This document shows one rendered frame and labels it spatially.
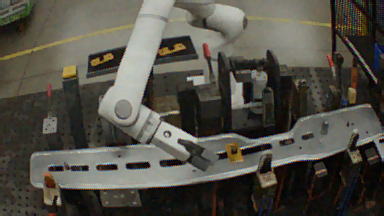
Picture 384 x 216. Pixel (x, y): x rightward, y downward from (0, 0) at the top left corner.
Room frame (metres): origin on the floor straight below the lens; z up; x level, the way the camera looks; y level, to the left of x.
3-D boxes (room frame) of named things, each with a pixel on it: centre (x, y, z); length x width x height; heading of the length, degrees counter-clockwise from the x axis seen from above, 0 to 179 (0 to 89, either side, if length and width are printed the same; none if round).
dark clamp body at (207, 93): (1.39, -0.05, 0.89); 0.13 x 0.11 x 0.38; 8
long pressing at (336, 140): (1.19, -0.09, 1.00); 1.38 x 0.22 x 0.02; 98
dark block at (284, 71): (1.45, -0.30, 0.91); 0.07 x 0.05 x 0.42; 8
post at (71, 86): (1.47, 0.42, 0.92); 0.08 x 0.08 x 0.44; 8
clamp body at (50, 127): (1.28, 0.50, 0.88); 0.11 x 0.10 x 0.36; 8
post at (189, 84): (1.40, 0.01, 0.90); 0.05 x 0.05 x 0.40; 8
